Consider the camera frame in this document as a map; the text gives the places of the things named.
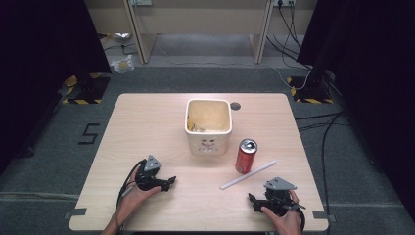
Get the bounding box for black floor cable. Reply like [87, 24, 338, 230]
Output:
[295, 110, 346, 235]

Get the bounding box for red drink can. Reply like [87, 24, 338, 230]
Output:
[235, 138, 258, 175]

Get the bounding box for person's right hand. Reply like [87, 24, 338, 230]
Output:
[260, 190, 303, 235]

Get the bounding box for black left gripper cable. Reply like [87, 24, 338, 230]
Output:
[115, 158, 148, 231]

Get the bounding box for grey tape strip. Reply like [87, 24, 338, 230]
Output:
[311, 211, 337, 223]
[63, 207, 88, 220]

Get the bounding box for light wooden desk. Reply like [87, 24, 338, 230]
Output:
[122, 0, 275, 65]

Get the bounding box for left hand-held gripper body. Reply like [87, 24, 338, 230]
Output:
[134, 154, 170, 193]

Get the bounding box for crumpled clear plastic bag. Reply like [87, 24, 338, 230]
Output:
[110, 54, 136, 75]

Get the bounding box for white straw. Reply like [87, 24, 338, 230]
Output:
[219, 159, 278, 191]

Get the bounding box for black stand base striped tape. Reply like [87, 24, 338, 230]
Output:
[286, 75, 336, 105]
[61, 71, 112, 106]

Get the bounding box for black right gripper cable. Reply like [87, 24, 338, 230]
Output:
[295, 204, 307, 233]

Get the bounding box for person's left hand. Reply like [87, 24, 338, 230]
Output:
[115, 164, 162, 223]

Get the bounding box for black curtain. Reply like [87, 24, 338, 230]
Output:
[0, 0, 113, 175]
[296, 0, 415, 224]

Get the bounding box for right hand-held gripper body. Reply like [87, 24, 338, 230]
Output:
[260, 176, 306, 216]

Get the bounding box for crumpled silver foil wrapper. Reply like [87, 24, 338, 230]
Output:
[112, 31, 132, 43]

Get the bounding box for white floor cable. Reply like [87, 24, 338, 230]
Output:
[161, 47, 312, 91]

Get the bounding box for black cables from socket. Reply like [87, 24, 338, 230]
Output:
[265, 2, 313, 71]

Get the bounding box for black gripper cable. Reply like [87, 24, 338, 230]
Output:
[295, 204, 307, 233]
[115, 158, 148, 231]

